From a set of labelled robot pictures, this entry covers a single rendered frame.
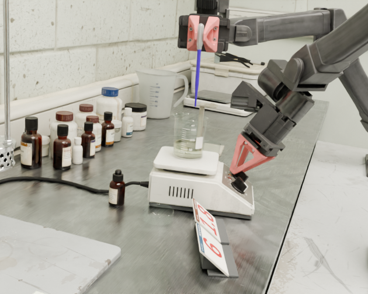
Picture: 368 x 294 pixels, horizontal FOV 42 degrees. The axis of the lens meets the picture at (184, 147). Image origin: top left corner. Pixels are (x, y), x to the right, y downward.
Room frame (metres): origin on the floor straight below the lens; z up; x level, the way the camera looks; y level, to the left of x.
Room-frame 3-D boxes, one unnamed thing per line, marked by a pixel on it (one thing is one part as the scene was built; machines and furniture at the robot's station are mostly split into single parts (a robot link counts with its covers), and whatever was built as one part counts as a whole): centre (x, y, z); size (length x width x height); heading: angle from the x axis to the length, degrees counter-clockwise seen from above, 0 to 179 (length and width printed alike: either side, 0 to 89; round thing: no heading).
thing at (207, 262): (0.65, -0.06, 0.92); 0.09 x 0.06 x 0.04; 4
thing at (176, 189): (0.88, -0.04, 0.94); 0.22 x 0.13 x 0.08; 85
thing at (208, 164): (0.89, -0.01, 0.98); 0.12 x 0.12 x 0.01; 85
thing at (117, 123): (1.25, 0.20, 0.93); 0.05 x 0.05 x 0.05
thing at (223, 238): (0.75, -0.06, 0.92); 0.09 x 0.06 x 0.04; 4
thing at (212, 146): (1.11, -0.07, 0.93); 0.04 x 0.04 x 0.06
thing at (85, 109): (1.20, 0.26, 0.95); 0.06 x 0.06 x 0.10
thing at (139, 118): (1.40, 0.15, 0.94); 0.07 x 0.07 x 0.07
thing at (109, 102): (1.31, 0.22, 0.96); 0.07 x 0.07 x 0.13
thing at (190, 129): (0.90, -0.01, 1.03); 0.07 x 0.06 x 0.08; 84
